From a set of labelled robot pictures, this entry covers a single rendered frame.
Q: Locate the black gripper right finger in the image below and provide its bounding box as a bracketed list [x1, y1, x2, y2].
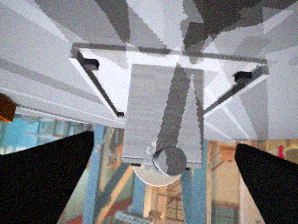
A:
[234, 143, 298, 224]

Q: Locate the orange rectangular tray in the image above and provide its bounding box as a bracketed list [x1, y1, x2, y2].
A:
[0, 94, 16, 123]

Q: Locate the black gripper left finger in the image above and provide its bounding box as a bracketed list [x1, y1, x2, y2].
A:
[0, 131, 94, 224]

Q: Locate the grey cylinder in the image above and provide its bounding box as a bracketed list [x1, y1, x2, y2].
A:
[152, 146, 187, 176]

